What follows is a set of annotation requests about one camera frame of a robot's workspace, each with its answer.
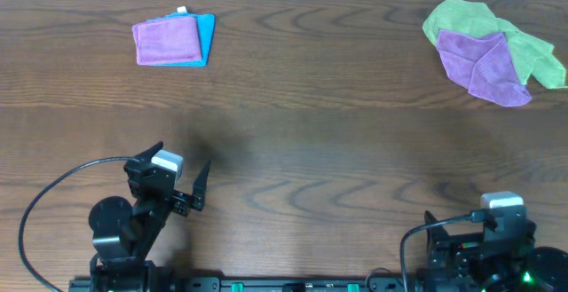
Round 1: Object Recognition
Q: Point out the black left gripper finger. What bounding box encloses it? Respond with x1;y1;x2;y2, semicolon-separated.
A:
191;160;211;211
133;141;163;162

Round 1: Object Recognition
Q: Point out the purple cloth with white tag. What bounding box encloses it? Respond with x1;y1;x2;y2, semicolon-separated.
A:
132;16;202;66

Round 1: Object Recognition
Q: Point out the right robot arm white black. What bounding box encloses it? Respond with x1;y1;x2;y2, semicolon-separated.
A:
422;206;567;292

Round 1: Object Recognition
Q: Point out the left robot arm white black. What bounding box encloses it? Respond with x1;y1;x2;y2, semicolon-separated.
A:
89;141;211;291

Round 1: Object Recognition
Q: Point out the blue folded cloth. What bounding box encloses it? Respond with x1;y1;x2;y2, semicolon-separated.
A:
147;12;216;67

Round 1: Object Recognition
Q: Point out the purple crumpled cloth on green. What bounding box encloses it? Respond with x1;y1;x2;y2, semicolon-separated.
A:
436;29;532;107

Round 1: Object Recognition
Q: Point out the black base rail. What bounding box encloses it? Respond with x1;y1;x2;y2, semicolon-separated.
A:
67;267;405;292

